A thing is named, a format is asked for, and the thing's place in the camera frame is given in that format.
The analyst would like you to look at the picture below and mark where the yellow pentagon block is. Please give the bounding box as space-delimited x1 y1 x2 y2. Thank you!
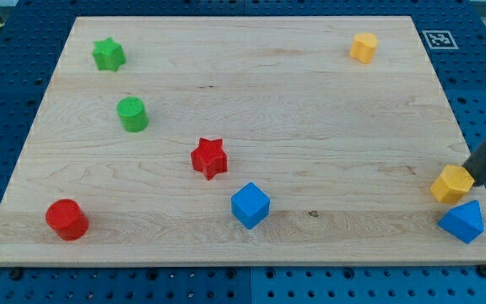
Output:
429 165 475 204

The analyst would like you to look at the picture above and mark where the light wooden board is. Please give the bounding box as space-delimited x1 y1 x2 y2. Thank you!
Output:
0 16 486 268

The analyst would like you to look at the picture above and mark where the red star block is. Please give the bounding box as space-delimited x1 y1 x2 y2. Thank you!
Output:
191 138 228 180

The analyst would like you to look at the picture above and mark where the blue cube block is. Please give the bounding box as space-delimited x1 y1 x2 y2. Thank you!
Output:
231 182 270 230

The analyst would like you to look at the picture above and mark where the green cylinder block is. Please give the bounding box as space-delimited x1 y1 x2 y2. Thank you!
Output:
116 96 149 133

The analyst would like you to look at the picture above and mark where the yellow heart block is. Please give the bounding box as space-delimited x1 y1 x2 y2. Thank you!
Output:
349 32 378 63

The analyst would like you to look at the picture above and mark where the green star block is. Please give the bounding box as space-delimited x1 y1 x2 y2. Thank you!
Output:
92 37 127 72

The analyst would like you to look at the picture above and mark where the red cylinder block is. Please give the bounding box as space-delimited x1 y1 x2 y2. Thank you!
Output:
45 198 89 241

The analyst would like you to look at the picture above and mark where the white fiducial marker tag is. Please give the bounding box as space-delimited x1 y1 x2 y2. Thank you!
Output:
422 30 458 50

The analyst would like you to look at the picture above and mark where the blue triangular prism block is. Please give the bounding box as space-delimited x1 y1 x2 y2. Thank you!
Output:
438 200 485 244

